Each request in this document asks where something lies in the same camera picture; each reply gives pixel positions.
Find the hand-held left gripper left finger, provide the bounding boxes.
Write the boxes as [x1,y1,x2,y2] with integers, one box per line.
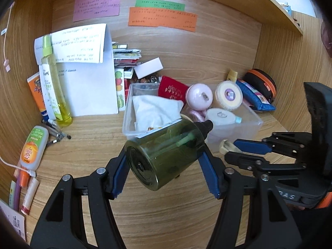
[30,149,130,249]

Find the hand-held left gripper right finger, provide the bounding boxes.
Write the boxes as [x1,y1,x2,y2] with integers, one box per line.
[198,150,303,249]

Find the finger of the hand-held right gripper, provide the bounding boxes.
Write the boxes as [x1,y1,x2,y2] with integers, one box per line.
[224,151,307,179]
[233,132,313,159]

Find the small cream trinket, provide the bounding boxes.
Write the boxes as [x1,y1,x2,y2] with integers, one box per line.
[219,139,240,156]

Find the clear plastic box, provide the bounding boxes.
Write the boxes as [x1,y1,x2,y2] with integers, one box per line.
[122,82,264,151]

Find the white bottle with blue tip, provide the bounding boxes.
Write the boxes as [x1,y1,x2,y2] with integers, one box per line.
[205,108,235,128]

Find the green plastic bottle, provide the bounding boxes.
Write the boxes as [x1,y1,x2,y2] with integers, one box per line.
[124,119,214,191]

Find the cream jar purple label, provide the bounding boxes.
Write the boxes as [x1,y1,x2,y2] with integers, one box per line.
[215,80,244,111]

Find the pink round jar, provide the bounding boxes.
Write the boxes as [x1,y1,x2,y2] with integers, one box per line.
[186,83,214,109]

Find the white cloth bag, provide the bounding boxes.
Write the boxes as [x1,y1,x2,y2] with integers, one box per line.
[132,95,184,133]

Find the red pouch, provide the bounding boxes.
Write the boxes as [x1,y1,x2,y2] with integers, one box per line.
[158,76,190,100]

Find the wooden desktop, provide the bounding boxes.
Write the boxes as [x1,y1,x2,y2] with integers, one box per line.
[0,65,312,249]

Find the blue patchwork pouch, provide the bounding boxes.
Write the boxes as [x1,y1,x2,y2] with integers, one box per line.
[236,80,276,112]

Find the pink striped scrunchie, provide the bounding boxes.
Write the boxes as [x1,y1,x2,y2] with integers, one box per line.
[189,109,208,122]

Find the black orange zip case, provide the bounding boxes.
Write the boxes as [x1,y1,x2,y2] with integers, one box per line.
[242,69,277,104]

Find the black metal tool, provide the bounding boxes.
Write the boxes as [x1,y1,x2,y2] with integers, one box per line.
[41,119,72,146]

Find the fruit print booklet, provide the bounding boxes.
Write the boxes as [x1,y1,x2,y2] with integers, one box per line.
[114,67,126,109]

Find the clear plastic cup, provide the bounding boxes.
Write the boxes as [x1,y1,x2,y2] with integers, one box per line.
[131,83,160,97]

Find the white lip balm red cap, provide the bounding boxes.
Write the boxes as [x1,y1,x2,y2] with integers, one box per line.
[21,178,40,215]

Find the orange white squeeze bottle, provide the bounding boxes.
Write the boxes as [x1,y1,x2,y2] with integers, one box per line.
[18,125,50,172]

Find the white folded paper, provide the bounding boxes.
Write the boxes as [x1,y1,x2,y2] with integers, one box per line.
[34,23,119,117]

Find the orange lip balm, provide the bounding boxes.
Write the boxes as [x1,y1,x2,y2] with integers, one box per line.
[18,172,29,189]

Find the yellow-green spray bottle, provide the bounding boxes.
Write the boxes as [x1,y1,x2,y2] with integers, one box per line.
[41,35,73,127]

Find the purple pen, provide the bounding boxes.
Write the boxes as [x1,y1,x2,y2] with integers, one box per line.
[13,176,23,212]

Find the yellow-green stick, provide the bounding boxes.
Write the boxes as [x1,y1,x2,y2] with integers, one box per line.
[9,180,16,208]

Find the small white box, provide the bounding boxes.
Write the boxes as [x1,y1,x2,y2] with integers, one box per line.
[133,58,163,80]

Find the white tube green print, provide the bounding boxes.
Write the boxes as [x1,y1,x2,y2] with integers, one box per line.
[39,63,56,120]

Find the white printed card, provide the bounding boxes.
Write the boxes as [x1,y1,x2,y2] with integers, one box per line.
[0,200,27,242]

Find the orange tube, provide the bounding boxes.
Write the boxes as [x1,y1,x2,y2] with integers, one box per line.
[27,73,50,121]

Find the stack of booklets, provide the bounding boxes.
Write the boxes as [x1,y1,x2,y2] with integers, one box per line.
[113,41,143,68]

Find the wooden shelf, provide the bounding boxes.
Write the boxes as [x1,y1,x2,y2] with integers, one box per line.
[241,0,304,35]

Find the orange paper note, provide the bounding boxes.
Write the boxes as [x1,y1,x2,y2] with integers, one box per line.
[128,6,198,33]

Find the green paper note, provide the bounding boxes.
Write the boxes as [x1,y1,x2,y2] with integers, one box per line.
[135,0,186,11]

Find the pink paper note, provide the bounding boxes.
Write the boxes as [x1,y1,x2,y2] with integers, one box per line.
[73,0,122,23]

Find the white cable pink end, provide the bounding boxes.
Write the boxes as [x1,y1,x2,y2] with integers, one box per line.
[2,2,15,72]

